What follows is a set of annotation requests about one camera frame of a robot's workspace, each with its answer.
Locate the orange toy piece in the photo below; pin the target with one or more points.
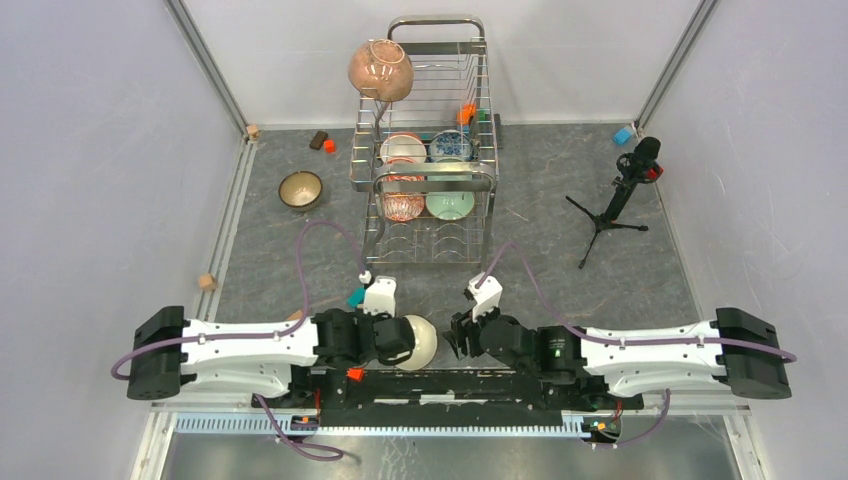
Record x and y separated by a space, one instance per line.
465 114

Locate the blue block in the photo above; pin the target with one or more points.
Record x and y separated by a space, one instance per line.
623 135

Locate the red patterned bowl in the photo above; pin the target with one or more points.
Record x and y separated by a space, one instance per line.
401 206

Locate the white bowl orange rim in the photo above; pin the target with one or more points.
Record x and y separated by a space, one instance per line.
403 144

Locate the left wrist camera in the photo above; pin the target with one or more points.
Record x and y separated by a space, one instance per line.
379 294

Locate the light wooden cube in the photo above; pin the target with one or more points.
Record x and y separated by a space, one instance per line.
207 282

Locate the blue floral bowl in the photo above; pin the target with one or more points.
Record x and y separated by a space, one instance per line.
450 144

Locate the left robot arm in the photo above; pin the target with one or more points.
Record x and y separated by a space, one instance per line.
173 354

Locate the pink speckled bowl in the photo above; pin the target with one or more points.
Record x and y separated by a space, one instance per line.
381 70

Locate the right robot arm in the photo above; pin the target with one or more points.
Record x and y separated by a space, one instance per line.
736 349

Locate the metal dish rack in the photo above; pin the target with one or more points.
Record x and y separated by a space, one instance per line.
450 59

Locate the red cube on base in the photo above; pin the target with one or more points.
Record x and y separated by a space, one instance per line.
355 374

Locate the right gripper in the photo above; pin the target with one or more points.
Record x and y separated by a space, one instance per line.
461 324

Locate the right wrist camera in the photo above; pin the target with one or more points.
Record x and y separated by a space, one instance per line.
485 292

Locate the pale green bowl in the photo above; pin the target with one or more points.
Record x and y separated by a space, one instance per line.
449 205

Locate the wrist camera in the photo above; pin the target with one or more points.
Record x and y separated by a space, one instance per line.
379 294
485 292

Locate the black patterned bowl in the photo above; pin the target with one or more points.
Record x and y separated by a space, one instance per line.
301 191

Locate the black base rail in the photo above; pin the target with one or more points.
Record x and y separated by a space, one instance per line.
444 398

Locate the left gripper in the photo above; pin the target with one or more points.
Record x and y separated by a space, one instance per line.
383 317

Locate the teal and white bowl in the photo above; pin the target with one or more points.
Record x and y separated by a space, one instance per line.
426 343

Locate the teal block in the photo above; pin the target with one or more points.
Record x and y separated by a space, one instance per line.
356 298

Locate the black microphone on tripod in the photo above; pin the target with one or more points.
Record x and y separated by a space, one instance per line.
639 167

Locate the brown block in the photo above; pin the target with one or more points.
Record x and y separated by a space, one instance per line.
318 140

